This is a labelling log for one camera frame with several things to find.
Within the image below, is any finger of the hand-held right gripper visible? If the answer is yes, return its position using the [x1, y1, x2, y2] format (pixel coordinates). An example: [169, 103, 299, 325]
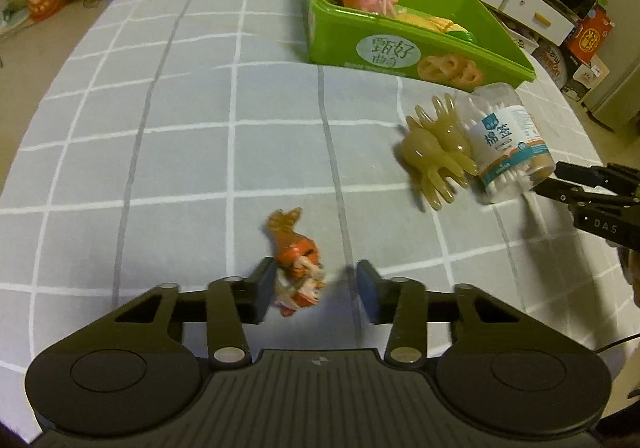
[554, 161, 640, 189]
[531, 176, 603, 209]

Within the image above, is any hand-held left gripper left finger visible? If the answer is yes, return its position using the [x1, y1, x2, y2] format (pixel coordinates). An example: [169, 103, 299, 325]
[107, 255, 279, 370]

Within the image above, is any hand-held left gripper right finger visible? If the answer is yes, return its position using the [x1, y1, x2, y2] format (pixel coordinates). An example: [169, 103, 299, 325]
[355, 258, 525, 370]

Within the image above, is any clear cotton swab jar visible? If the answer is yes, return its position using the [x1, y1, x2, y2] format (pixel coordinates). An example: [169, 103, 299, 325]
[461, 82, 557, 206]

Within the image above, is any yellow toy corn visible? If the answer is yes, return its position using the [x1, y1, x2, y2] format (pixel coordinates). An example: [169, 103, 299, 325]
[395, 10, 477, 41]

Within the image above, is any green plastic box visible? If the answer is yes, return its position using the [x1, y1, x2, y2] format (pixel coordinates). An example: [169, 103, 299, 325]
[305, 0, 537, 91]

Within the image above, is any round printed tin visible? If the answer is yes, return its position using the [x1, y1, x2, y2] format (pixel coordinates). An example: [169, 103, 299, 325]
[532, 45, 569, 81]

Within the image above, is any pale metal cabinet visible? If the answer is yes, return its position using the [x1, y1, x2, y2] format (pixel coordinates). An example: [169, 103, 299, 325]
[582, 0, 640, 133]

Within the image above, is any red gift box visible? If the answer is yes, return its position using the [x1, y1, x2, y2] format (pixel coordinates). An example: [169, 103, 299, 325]
[565, 8, 617, 64]

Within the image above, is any grey checked blanket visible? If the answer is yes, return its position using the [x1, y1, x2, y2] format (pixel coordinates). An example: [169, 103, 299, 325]
[0, 0, 619, 429]

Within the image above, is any thin black cable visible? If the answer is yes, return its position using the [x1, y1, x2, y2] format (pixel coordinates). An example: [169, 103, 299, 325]
[595, 332, 640, 358]

